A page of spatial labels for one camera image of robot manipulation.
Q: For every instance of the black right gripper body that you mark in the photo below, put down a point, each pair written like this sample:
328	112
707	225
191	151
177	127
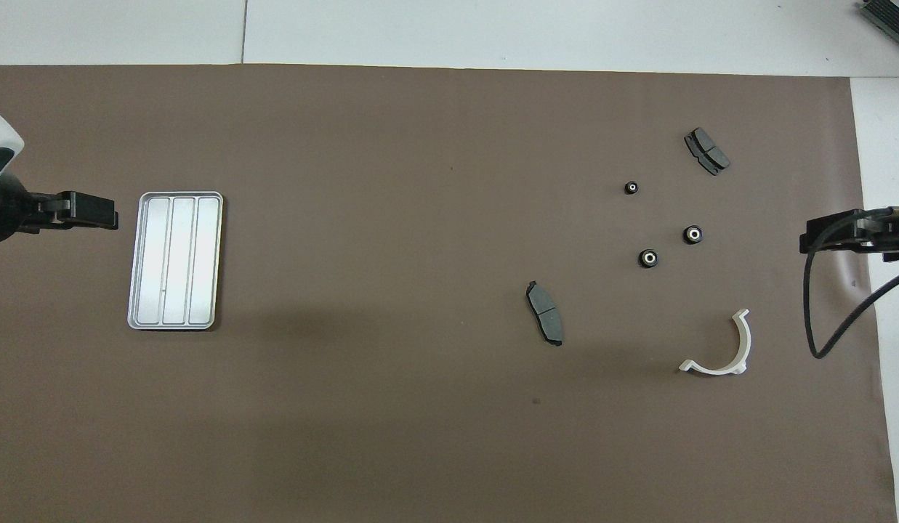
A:
892	232

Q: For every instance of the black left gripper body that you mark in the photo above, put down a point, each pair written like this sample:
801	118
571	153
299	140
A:
6	214

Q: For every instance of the small black bearing gear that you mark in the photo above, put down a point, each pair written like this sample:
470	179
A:
631	187

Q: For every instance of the silver metal tray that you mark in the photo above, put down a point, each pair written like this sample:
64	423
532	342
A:
174	261

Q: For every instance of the short grey brake pad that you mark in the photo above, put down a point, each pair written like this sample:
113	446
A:
707	151

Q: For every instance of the grey ribbed device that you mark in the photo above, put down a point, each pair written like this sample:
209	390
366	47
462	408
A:
892	18

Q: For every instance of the long grey brake pad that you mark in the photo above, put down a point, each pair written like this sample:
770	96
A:
543	309

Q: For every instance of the brown table mat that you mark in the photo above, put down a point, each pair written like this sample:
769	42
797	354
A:
420	218

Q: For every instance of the white curved plastic bracket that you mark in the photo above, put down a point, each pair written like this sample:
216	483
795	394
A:
718	370

